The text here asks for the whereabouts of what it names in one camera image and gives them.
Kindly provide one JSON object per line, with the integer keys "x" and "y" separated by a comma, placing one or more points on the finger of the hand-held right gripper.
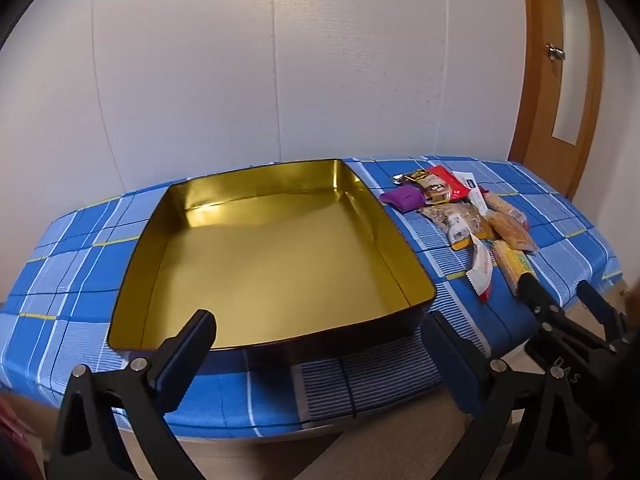
{"x": 600, "y": 307}
{"x": 537, "y": 297}

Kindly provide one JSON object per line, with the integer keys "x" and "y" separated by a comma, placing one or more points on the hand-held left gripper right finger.
{"x": 450, "y": 360}

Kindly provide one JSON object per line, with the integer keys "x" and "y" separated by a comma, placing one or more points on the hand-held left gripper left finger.
{"x": 187, "y": 360}

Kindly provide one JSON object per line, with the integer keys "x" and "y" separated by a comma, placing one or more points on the yellow cracker packet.
{"x": 510, "y": 262}

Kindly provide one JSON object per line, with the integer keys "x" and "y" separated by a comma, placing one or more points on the white red-ended packet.
{"x": 480, "y": 267}

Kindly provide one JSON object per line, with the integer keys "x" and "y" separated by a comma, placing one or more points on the grain bar with red ends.
{"x": 512, "y": 233}

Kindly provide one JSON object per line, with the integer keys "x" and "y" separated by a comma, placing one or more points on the clear nut mix packet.
{"x": 452, "y": 220}

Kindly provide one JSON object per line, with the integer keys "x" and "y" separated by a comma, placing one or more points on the white long wafer packet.
{"x": 475, "y": 192}

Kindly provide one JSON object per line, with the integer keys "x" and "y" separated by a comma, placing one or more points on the gold square tin box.
{"x": 260, "y": 260}

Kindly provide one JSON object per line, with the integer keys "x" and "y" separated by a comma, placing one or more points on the red snack packet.
{"x": 452, "y": 180}

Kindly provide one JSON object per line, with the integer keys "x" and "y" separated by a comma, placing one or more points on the brown gold snack packet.
{"x": 425, "y": 182}

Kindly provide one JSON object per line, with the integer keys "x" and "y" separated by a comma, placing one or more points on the purple snack packet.
{"x": 402, "y": 196}

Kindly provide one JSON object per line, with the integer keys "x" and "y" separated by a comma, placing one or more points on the blue plaid tablecloth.
{"x": 75, "y": 260}

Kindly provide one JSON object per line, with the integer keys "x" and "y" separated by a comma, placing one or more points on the red cloth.
{"x": 15, "y": 432}

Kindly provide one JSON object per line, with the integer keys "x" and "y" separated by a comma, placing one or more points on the wooden door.
{"x": 545, "y": 110}

